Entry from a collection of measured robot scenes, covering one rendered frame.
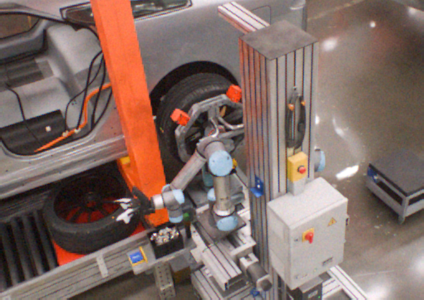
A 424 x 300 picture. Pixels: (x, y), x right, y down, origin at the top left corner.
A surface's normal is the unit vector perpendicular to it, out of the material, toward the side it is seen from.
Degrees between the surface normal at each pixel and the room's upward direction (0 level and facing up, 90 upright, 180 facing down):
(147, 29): 80
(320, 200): 0
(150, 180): 90
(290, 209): 0
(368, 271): 0
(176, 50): 90
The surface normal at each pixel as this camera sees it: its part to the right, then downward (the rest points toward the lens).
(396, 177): -0.09, -0.77
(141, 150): 0.43, 0.54
